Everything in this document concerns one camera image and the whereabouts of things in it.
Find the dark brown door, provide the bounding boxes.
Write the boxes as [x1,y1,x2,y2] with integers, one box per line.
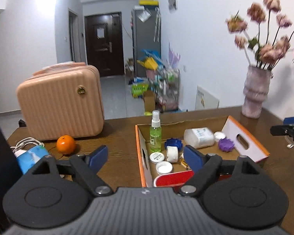
[84,12,124,77]

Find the grey refrigerator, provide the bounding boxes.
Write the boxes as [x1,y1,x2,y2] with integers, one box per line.
[131,5,161,77]

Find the pink textured vase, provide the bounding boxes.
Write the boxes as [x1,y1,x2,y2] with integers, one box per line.
[242,66,271,119]

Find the dried pink roses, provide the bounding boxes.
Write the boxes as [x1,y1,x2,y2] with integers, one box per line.
[225,0,294,71]

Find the blue round lid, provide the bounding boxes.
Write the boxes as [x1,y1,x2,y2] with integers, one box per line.
[165,138,183,152]

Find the red white lint brush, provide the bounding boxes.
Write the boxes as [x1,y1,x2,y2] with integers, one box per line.
[153,169,232,192]

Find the wire rack with clutter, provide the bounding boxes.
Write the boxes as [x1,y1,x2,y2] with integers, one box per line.
[146,67,180,112]

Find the green spray bottle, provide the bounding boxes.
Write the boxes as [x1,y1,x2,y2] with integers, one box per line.
[150,110,162,152]

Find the purple round lid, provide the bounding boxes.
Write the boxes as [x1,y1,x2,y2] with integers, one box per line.
[218,138,235,152]

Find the white small jar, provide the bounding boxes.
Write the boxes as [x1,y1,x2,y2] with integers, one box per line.
[166,146,179,163]

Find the orange fruit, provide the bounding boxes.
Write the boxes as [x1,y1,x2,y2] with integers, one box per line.
[56,135,76,155]

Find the pink ribbed suitcase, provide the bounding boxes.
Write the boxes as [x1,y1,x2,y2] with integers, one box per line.
[16,61,104,141]

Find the brown cardboard box on floor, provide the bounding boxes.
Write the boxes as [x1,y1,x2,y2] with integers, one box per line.
[143,90,155,112]

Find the white board leaning on wall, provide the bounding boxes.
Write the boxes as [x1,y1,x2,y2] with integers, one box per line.
[195,86,219,110]

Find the orange white cardboard box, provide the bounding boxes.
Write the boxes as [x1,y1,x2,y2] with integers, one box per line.
[135,116,270,188]

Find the white round lid with label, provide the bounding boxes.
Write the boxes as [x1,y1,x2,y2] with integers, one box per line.
[149,152,165,164]

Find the blue tissue pack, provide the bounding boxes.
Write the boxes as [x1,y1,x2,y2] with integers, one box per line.
[15,145,49,174]

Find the white round cap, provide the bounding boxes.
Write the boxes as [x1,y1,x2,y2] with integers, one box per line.
[155,161,173,175]

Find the white square plastic bottle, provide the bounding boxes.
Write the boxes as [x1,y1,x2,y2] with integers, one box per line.
[184,127,214,149]

